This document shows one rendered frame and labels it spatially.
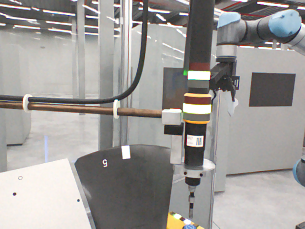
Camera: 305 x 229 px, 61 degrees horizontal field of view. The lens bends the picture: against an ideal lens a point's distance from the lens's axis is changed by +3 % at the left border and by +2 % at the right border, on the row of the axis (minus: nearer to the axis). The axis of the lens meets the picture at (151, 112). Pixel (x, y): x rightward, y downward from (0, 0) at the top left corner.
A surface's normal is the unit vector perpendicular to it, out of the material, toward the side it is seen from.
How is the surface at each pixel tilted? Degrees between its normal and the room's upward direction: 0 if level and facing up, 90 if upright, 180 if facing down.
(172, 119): 90
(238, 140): 90
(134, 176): 47
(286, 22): 90
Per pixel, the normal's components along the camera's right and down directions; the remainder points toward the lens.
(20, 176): 0.56, -0.54
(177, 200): 0.70, 0.12
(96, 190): -0.11, -0.44
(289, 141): 0.33, 0.15
